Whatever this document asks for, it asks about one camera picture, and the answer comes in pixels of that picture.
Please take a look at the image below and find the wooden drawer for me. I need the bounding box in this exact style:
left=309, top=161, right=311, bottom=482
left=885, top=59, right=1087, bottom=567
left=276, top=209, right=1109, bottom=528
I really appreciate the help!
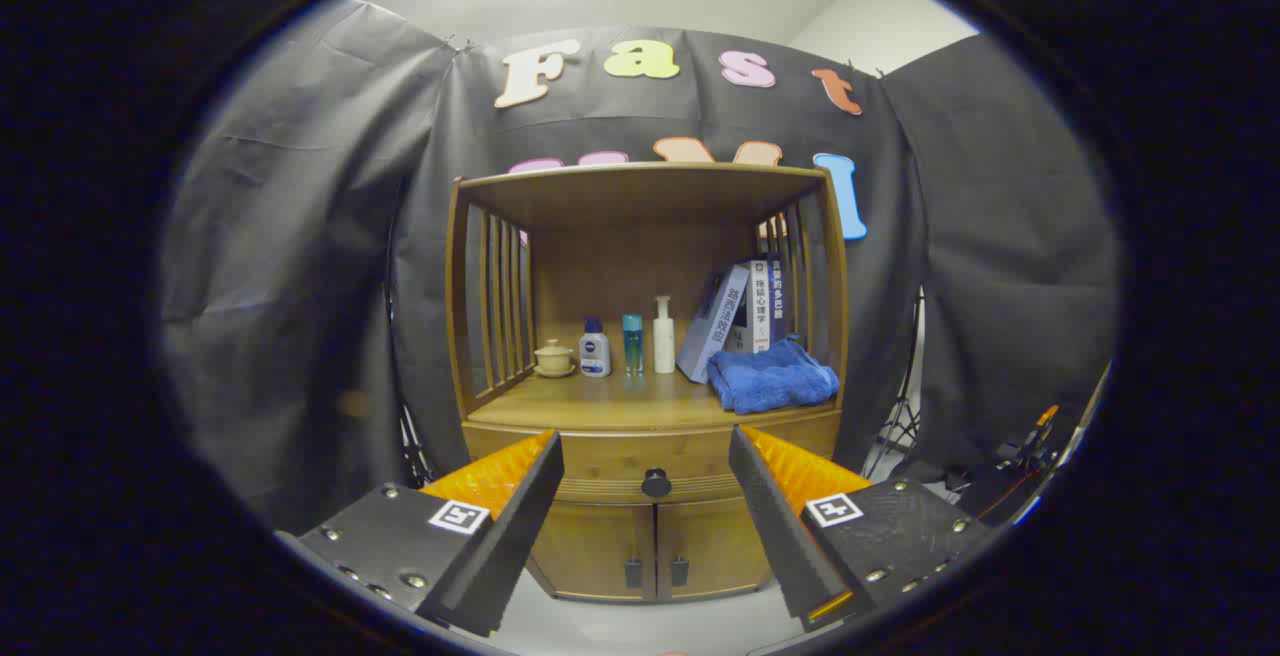
left=462, top=408, right=843, bottom=505

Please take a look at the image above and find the white bottle with blue cap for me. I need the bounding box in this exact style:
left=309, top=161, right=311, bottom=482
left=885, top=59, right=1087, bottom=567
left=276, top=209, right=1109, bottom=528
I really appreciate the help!
left=579, top=317, right=612, bottom=379

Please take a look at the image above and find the beige lidded tea cup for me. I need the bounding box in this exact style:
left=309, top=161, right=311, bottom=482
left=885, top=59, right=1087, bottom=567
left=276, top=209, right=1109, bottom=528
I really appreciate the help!
left=533, top=339, right=578, bottom=379

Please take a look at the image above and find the folded blue towel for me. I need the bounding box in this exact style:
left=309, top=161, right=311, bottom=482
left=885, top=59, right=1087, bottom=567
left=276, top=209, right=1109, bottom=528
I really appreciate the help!
left=707, top=336, right=841, bottom=415

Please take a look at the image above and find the black equipment with orange clip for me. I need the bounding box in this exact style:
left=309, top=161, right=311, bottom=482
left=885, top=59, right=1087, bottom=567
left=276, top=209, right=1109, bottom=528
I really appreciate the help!
left=950, top=361, right=1113, bottom=527

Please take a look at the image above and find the wooden cabinet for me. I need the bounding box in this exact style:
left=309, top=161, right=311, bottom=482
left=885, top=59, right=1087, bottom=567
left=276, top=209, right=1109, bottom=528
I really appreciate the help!
left=445, top=161, right=851, bottom=604

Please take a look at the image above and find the dark blue book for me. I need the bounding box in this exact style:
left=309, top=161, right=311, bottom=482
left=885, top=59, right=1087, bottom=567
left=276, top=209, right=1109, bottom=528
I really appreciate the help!
left=768, top=254, right=791, bottom=342

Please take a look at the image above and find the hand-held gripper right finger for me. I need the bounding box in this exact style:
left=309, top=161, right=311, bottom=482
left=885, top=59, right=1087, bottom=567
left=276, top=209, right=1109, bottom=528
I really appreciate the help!
left=728, top=424, right=991, bottom=634

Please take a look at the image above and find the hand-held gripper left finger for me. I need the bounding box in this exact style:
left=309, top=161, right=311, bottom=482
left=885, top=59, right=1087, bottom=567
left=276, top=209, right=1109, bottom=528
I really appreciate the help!
left=298, top=428, right=565, bottom=637

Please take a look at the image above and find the wooden cabinet door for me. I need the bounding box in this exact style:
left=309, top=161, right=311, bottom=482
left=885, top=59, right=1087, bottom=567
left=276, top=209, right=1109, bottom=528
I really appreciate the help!
left=527, top=501, right=658, bottom=602
left=657, top=498, right=773, bottom=600

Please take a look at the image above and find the wooden countertop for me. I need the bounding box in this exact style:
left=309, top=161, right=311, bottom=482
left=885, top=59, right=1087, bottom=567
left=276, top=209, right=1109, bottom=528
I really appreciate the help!
left=465, top=361, right=843, bottom=434

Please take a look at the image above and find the white spine book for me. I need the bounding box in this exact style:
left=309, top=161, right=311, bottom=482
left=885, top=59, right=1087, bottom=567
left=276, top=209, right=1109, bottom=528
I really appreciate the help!
left=725, top=256, right=773, bottom=354

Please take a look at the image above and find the white pump bottle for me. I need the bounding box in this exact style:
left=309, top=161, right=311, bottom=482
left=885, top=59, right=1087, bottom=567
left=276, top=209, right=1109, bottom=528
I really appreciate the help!
left=653, top=296, right=676, bottom=375

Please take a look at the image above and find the pale blue book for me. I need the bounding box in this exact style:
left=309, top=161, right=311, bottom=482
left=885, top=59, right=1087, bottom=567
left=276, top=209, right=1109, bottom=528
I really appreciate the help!
left=677, top=263, right=751, bottom=384

